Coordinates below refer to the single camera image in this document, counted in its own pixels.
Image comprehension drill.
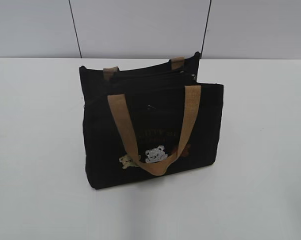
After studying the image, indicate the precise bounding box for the black canvas tote bag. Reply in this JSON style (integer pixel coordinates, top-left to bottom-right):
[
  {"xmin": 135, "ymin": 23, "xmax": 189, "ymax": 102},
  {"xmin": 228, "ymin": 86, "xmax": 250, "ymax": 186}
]
[{"xmin": 79, "ymin": 52, "xmax": 224, "ymax": 190}]

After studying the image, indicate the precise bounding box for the silver metal zipper pull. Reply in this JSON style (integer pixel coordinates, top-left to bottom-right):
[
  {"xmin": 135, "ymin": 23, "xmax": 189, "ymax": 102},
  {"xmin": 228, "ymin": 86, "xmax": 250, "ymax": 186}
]
[{"xmin": 191, "ymin": 74, "xmax": 197, "ymax": 82}]

